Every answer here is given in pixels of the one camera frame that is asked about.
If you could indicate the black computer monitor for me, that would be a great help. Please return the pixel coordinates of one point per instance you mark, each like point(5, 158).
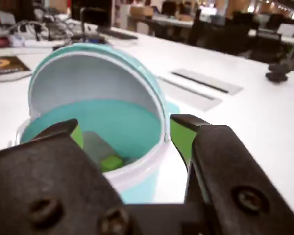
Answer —
point(93, 12)

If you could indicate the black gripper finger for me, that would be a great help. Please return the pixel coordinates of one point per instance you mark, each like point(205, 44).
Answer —
point(235, 183)
point(39, 186)

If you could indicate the green lego block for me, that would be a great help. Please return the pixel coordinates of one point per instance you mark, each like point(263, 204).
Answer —
point(110, 163)

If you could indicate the teal whale-shaped bin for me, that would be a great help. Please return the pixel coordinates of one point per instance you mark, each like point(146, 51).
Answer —
point(88, 80)

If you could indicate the cardboard box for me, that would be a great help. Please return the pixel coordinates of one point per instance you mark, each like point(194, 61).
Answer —
point(140, 11)

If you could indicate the black knobbed stand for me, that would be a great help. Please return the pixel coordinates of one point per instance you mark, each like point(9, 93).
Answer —
point(276, 73)

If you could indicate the black office chair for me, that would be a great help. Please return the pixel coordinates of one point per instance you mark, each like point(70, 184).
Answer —
point(218, 34)
point(269, 46)

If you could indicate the dark book with gold logo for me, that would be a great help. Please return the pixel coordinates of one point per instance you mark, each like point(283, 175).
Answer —
point(5, 66)

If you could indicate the black keyboard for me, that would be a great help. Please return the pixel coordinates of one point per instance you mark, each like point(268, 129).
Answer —
point(117, 34)

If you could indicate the white laptop lid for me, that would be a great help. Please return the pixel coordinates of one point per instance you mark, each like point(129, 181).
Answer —
point(287, 30)

